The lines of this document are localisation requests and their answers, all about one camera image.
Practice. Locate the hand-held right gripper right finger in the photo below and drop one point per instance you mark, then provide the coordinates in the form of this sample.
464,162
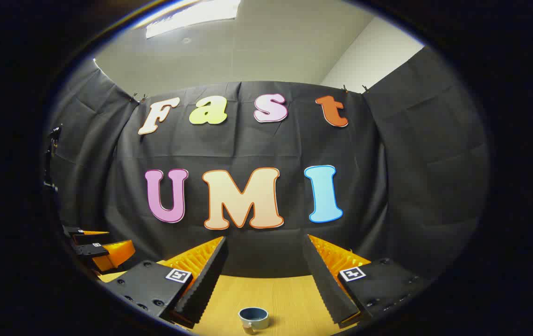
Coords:
325,284

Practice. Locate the wooden desktop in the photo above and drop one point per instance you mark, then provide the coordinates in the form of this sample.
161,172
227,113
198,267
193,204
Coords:
285,298

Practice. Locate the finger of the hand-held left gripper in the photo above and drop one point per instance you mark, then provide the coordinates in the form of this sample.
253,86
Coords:
90,249
74,231

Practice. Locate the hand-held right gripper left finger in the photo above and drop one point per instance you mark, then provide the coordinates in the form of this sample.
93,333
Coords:
206,284

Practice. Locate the ceiling light panel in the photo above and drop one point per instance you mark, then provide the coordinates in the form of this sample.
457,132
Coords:
192,16

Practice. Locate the black backdrop cloth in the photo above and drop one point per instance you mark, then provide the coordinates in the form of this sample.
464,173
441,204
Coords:
248,149

